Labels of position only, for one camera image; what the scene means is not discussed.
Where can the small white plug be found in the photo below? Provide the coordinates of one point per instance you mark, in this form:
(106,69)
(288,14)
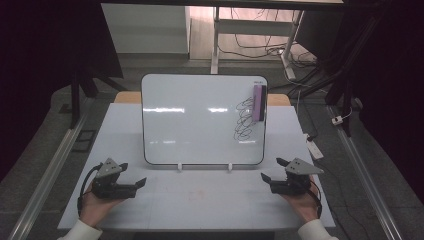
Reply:
(337,120)

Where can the person's left white sleeve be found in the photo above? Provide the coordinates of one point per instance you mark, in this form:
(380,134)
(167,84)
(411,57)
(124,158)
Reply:
(81,231)

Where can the aluminium rail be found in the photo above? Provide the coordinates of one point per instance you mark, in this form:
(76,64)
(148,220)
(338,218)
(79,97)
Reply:
(46,181)
(363,181)

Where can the white whiteboard stand clip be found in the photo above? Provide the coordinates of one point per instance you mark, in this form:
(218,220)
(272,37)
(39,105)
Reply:
(230,167)
(180,167)

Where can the person's left hand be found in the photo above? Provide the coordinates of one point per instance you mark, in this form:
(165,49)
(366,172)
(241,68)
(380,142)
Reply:
(95,208)

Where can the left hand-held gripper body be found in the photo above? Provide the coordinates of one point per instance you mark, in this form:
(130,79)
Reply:
(111,190)

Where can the wooden table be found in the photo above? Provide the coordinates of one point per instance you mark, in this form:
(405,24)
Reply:
(126,97)

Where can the purple whiteboard eraser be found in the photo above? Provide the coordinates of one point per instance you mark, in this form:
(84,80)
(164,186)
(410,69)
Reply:
(257,103)

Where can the white desk frame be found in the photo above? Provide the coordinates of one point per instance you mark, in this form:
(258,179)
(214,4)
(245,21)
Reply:
(253,27)

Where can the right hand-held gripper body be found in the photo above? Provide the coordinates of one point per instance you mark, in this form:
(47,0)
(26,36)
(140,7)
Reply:
(295,181)

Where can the white power strip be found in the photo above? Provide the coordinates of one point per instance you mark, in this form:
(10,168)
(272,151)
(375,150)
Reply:
(314,147)

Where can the person's right hand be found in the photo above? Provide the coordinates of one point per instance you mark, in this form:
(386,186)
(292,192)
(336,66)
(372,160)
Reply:
(303,205)

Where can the black metal stand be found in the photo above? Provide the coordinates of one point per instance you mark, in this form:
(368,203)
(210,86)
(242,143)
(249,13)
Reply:
(76,100)
(345,83)

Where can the white whiteboard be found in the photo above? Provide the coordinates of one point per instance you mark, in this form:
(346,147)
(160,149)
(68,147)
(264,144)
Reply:
(196,133)

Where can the white cabinet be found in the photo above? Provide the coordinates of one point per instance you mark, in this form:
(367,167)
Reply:
(146,28)

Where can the black floor frame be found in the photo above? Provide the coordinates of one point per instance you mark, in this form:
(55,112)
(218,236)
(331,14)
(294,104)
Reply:
(84,140)

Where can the dark curtain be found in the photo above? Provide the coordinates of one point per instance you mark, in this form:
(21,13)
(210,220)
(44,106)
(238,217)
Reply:
(40,50)
(393,83)

